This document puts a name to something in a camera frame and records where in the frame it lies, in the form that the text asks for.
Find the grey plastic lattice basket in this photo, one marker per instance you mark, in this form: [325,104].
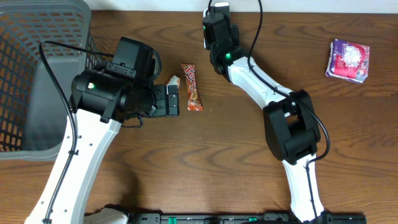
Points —
[33,117]

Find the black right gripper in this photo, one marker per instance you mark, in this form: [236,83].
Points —
[235,32]

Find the orange white tissue pack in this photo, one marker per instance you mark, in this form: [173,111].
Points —
[173,82]

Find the pink purple liner pack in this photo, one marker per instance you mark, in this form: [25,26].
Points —
[348,61]

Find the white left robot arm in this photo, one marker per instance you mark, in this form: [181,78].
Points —
[101,103]

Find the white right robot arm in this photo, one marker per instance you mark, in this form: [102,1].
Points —
[292,130]

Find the orange chocolate bar wrapper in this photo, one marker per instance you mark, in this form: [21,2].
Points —
[194,101]

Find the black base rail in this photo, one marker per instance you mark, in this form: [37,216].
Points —
[248,218]

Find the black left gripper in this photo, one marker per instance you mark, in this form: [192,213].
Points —
[171,100]

